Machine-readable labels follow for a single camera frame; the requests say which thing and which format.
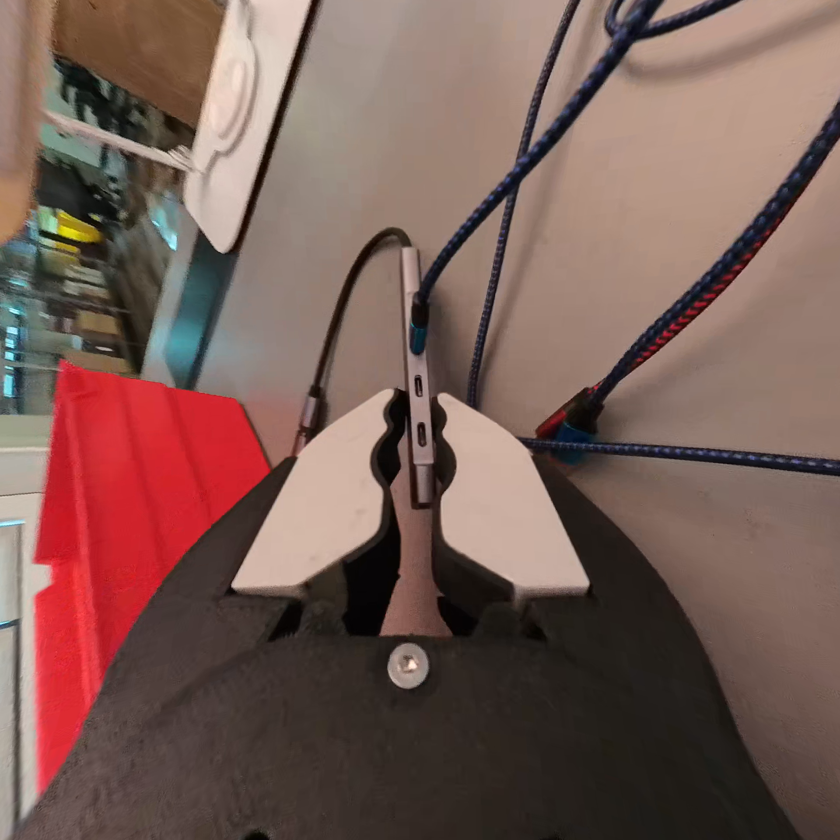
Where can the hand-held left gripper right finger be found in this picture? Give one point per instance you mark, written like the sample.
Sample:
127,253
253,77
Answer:
505,518

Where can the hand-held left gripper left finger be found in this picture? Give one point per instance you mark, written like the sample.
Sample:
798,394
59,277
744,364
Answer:
315,512

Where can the red plastic organizer box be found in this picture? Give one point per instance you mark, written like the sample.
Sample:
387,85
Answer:
131,492

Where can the white cabinet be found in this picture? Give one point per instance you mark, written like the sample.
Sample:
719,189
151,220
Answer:
19,472

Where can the yellow box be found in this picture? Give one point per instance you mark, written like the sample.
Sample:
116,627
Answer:
69,229

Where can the white flat board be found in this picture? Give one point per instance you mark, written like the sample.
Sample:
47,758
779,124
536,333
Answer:
243,131

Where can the tan wooden object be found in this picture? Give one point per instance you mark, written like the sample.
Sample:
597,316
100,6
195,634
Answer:
144,52

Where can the pale beige object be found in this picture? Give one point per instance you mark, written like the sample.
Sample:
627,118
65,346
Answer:
19,98

